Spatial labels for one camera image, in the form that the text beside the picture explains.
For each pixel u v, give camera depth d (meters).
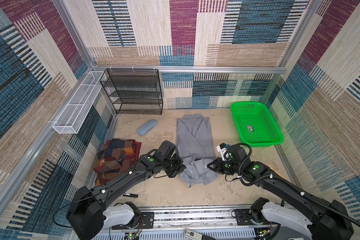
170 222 0.73
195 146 0.99
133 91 1.11
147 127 1.09
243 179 0.59
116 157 0.89
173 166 0.66
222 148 0.74
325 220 0.39
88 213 0.39
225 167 0.68
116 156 0.89
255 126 1.09
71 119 0.70
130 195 0.80
